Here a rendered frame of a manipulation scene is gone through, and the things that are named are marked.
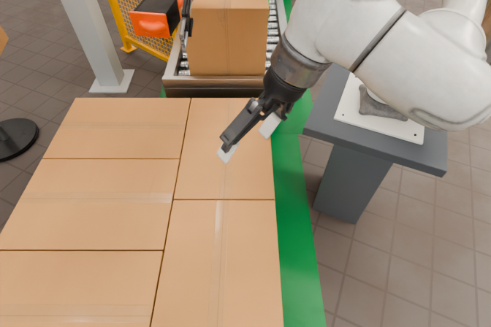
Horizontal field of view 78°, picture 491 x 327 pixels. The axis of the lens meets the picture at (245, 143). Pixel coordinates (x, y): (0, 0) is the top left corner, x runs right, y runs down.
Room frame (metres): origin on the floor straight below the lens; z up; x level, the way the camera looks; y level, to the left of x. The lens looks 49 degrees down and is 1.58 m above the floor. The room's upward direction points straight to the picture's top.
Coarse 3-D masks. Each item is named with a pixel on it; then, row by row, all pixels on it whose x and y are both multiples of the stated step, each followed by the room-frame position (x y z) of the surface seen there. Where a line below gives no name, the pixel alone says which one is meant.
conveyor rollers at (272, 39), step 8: (272, 0) 2.30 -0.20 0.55; (272, 8) 2.20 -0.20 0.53; (272, 16) 2.05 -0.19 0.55; (272, 24) 1.94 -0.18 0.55; (272, 32) 1.84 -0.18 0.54; (272, 40) 1.75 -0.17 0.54; (272, 48) 1.66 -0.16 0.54; (184, 56) 1.57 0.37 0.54; (184, 64) 1.49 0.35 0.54; (184, 72) 1.40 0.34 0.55
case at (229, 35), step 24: (216, 0) 1.40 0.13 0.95; (240, 0) 1.40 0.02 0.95; (264, 0) 1.40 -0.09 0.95; (216, 24) 1.33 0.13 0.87; (240, 24) 1.33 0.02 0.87; (264, 24) 1.33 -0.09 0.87; (192, 48) 1.33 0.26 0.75; (216, 48) 1.33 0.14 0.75; (240, 48) 1.33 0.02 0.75; (264, 48) 1.33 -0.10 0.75; (192, 72) 1.33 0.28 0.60; (216, 72) 1.33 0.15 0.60; (240, 72) 1.33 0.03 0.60; (264, 72) 1.33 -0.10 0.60
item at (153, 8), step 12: (144, 0) 0.63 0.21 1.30; (156, 0) 0.63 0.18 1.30; (168, 0) 0.63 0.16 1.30; (132, 12) 0.57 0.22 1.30; (144, 12) 0.57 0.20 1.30; (156, 12) 0.58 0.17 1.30; (168, 12) 0.58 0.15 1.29; (132, 24) 0.58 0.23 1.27; (168, 24) 0.57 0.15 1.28; (156, 36) 0.57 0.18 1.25; (168, 36) 0.56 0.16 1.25
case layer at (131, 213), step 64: (64, 128) 0.97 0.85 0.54; (128, 128) 0.97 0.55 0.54; (192, 128) 0.97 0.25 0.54; (256, 128) 0.97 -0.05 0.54; (64, 192) 0.63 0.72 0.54; (128, 192) 0.63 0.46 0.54; (192, 192) 0.63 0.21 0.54; (256, 192) 0.63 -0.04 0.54; (0, 256) 0.38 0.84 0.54; (64, 256) 0.38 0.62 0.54; (128, 256) 0.38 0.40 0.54; (192, 256) 0.38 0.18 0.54; (256, 256) 0.38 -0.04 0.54; (0, 320) 0.18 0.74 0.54; (64, 320) 0.18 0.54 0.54; (128, 320) 0.18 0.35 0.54; (192, 320) 0.18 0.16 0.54; (256, 320) 0.18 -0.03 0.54
